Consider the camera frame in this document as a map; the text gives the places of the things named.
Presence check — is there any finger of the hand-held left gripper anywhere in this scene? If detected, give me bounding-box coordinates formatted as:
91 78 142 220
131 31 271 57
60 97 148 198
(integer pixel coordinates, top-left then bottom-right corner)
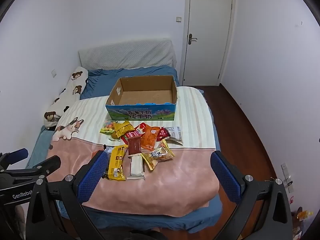
0 155 62 179
0 148 29 168

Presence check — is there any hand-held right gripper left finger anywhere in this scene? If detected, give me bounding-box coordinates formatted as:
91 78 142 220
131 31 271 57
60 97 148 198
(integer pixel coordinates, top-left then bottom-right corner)
25 150 109 240

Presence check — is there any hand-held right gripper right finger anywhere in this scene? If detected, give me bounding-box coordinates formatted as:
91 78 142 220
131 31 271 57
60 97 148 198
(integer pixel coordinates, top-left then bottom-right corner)
210 150 293 240

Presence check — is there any green colourful candy bag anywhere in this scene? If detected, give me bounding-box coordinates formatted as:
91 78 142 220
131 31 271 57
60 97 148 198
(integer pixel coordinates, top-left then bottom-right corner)
100 120 118 134

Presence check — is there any grey barcode snack packet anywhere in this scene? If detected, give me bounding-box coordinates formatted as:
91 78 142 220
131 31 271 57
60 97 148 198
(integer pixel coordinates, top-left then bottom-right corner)
165 126 184 146

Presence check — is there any printed cardboard box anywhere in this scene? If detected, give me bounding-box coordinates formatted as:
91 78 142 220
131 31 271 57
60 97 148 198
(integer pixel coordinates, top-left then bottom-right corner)
105 75 178 123

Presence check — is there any yellow and black snack packet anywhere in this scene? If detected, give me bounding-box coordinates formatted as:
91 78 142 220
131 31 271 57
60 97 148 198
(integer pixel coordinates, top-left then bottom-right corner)
102 145 128 181

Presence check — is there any dark brown snack packet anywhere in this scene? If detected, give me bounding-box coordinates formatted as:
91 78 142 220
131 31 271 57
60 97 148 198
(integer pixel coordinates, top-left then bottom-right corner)
128 138 143 157

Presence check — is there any yellow foil snack packet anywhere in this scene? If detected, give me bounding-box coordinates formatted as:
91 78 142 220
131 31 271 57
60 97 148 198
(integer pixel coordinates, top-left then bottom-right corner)
114 120 136 138

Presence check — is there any striped pink cat blanket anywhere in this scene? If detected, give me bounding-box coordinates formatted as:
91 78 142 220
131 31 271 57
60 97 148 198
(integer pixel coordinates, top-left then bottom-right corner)
46 86 221 217

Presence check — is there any orange snack packet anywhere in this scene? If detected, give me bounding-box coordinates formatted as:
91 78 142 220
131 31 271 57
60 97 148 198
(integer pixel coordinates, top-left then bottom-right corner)
140 126 161 152

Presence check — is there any clear yellow pastry packet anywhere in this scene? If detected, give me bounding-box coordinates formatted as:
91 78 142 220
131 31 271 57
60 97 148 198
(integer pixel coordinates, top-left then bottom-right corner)
141 140 176 172

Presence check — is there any red and white snack packet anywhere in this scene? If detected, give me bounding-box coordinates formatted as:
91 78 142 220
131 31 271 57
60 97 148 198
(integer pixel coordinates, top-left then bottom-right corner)
135 122 151 137

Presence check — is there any small red snack packet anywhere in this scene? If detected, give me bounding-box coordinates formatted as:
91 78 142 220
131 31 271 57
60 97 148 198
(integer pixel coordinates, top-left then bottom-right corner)
157 127 172 141

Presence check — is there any white bear print pillow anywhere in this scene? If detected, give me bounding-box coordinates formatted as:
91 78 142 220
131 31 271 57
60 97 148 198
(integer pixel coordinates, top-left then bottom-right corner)
43 66 89 131

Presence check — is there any orange plastic bag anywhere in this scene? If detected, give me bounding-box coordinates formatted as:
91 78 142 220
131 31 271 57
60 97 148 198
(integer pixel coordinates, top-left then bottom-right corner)
296 209 313 221

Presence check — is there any blue pillow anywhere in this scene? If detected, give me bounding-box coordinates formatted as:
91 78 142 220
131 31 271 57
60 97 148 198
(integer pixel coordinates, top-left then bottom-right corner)
80 64 181 100

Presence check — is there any grey headboard cushion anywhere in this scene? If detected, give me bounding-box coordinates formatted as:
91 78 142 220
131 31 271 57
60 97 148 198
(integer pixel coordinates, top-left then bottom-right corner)
78 39 176 71

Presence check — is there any white door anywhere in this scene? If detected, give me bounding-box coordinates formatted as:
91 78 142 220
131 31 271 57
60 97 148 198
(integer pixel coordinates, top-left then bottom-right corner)
182 0 236 87

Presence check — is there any white wall power strip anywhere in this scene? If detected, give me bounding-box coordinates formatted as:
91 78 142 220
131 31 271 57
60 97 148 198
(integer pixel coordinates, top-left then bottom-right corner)
280 163 294 194

